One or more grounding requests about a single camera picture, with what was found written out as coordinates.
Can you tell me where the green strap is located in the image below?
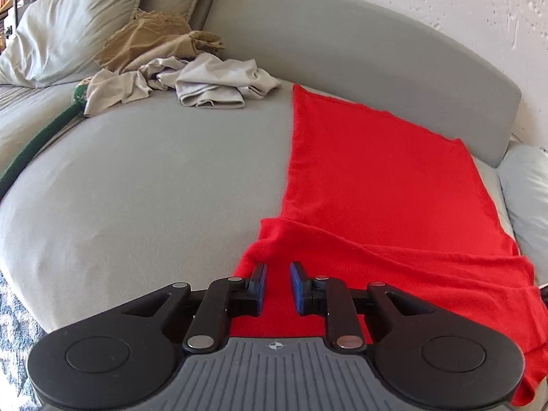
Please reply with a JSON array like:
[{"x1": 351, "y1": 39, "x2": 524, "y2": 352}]
[{"x1": 0, "y1": 83, "x2": 89, "y2": 200}]

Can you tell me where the red t-shirt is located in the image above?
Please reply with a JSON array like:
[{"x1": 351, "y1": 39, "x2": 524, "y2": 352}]
[{"x1": 231, "y1": 85, "x2": 547, "y2": 406}]

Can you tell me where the light grey crumpled garment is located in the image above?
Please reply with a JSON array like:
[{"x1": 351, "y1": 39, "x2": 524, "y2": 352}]
[{"x1": 84, "y1": 53, "x2": 281, "y2": 117}]

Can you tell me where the blue patterned rug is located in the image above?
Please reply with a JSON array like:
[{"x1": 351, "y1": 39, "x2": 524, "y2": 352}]
[{"x1": 0, "y1": 276, "x2": 46, "y2": 411}]

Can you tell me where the tan crumpled garment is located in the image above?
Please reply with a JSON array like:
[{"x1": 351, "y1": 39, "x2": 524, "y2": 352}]
[{"x1": 93, "y1": 9, "x2": 224, "y2": 73}]

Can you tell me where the light blue-grey armrest cushion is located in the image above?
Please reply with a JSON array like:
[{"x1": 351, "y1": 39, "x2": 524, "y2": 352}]
[{"x1": 497, "y1": 142, "x2": 547, "y2": 284}]

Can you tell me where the left sofa seat cushion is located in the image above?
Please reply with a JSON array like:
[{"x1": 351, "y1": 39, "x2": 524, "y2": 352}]
[{"x1": 0, "y1": 82, "x2": 77, "y2": 173}]

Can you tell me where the grey sofa backrest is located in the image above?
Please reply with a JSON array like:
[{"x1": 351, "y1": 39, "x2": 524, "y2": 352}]
[{"x1": 190, "y1": 0, "x2": 522, "y2": 166}]

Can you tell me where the olive throw pillow front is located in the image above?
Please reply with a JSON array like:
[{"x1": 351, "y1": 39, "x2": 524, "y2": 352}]
[{"x1": 1, "y1": 0, "x2": 141, "y2": 88}]

